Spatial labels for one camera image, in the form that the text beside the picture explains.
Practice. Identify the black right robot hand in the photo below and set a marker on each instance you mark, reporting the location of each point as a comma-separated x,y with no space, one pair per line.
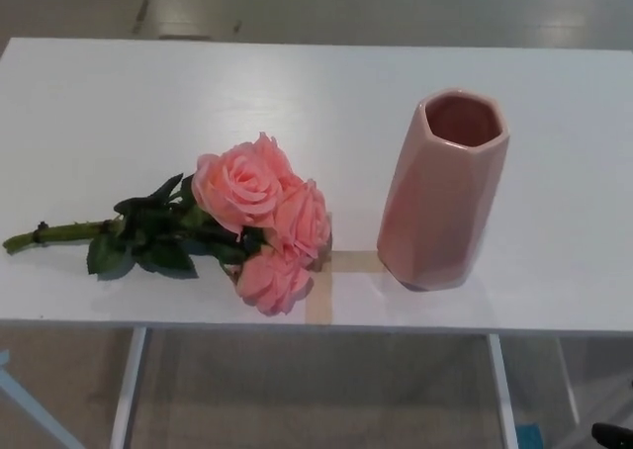
615,438

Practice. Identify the pink artificial rose bunch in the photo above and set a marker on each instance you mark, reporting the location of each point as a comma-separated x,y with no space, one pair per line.
237,187

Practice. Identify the pink faceted ceramic vase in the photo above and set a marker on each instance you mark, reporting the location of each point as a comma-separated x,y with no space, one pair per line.
435,211

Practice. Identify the white table leg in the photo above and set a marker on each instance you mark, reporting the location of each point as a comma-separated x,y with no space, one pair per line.
503,394
569,380
127,394

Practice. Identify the teal floor tape patch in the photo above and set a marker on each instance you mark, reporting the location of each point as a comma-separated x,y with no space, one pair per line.
529,438

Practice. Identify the long beige tape strip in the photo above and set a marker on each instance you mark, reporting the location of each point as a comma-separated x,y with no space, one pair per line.
320,300

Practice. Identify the light blue stand leg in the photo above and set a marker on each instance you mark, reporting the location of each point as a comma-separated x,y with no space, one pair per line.
29,404

